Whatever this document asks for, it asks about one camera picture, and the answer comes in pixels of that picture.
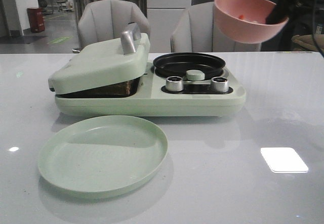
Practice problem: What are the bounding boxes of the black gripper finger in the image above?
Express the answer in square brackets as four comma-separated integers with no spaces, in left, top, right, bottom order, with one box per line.
[265,4,291,24]

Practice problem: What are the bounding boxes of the pink bowl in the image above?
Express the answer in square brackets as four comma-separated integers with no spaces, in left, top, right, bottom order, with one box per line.
[214,0,289,44]

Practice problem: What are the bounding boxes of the green breakfast maker lid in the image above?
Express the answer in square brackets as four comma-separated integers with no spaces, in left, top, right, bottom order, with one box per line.
[48,23,150,98]

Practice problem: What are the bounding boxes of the bread slice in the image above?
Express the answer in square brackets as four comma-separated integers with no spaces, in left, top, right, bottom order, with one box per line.
[111,78,140,97]

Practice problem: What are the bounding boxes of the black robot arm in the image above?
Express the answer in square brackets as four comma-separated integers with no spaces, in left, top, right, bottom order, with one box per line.
[265,0,323,24]

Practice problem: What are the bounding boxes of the green breakfast maker base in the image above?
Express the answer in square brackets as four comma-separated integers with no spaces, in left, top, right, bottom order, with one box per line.
[55,60,246,117]

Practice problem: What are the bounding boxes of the dark kitchen counter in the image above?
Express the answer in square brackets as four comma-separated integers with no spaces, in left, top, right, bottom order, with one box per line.
[192,0,323,52]

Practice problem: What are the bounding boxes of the olive cushion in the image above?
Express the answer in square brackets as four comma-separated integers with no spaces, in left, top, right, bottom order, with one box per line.
[291,34,323,52]

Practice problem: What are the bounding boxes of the right beige chair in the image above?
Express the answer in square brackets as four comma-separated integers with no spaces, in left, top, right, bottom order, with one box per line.
[170,2,261,53]

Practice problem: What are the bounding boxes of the beige chair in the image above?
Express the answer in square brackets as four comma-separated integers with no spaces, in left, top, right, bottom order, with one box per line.
[170,2,261,53]
[77,0,150,49]

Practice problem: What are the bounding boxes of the right silver knob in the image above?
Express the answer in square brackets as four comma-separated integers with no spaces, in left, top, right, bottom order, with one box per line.
[210,77,229,93]

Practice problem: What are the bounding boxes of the silver knob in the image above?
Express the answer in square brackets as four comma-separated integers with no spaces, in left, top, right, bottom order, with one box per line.
[210,77,229,93]
[166,76,184,92]

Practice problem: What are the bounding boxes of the white refrigerator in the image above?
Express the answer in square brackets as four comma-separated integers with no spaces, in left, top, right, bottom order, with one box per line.
[146,0,191,53]

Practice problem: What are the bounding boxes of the black round frying pan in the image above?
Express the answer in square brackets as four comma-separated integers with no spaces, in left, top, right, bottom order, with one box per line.
[153,53,226,79]

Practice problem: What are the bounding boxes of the left silver knob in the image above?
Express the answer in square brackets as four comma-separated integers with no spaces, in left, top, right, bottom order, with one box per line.
[166,76,184,92]

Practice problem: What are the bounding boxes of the left beige chair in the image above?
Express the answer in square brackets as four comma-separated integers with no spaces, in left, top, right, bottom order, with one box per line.
[77,0,150,49]

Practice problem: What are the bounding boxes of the light green round plate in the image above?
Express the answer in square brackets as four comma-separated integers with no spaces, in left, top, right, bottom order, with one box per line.
[38,115,168,199]

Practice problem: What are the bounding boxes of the red trash bin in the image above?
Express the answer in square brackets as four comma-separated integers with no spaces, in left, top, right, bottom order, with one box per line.
[27,8,45,33]

